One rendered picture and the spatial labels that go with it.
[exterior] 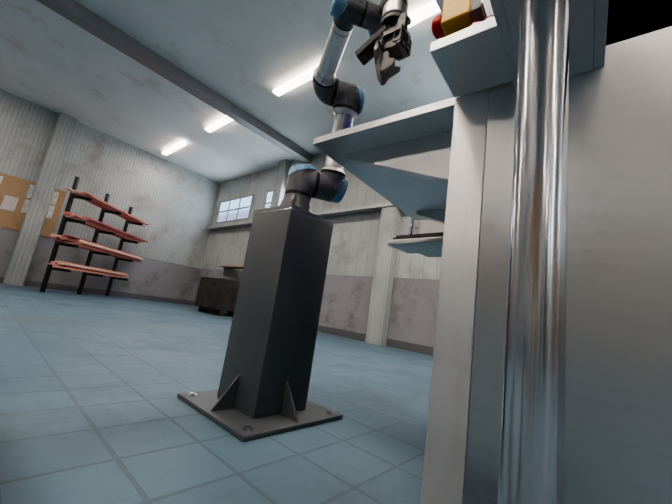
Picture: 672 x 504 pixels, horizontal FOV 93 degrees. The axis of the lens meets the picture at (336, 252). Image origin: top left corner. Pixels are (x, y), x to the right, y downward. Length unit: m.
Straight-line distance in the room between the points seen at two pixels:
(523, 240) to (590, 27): 0.37
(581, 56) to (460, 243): 0.33
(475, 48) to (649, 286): 0.43
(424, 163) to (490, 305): 0.39
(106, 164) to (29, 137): 1.42
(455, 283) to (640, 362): 0.25
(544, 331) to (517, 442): 0.10
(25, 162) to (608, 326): 9.71
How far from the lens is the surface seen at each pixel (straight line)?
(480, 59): 0.68
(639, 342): 0.57
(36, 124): 9.96
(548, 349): 0.35
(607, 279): 0.58
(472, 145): 0.68
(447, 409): 0.61
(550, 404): 0.36
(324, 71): 1.48
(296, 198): 1.38
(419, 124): 0.82
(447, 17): 0.76
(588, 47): 0.67
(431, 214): 1.34
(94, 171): 9.90
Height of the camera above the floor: 0.41
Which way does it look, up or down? 11 degrees up
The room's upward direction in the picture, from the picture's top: 8 degrees clockwise
